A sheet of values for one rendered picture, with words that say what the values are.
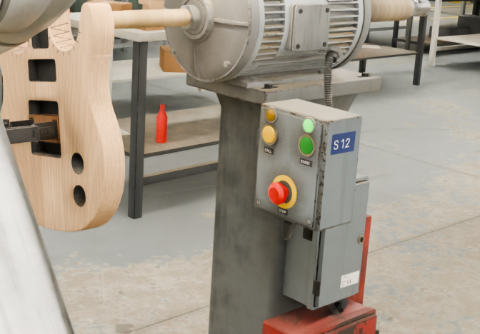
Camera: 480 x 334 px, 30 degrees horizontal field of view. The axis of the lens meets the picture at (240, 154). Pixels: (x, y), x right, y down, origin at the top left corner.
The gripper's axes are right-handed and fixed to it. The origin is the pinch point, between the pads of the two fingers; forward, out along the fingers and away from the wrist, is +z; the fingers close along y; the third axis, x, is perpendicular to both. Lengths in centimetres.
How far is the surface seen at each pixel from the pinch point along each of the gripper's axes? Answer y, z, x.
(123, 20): 9.9, 11.8, 18.4
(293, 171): 33.0, 29.4, -9.1
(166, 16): 9.9, 21.6, 18.8
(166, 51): -369, 326, 4
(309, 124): 37.6, 28.8, -0.6
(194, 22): 10.3, 27.9, 17.6
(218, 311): -9, 47, -47
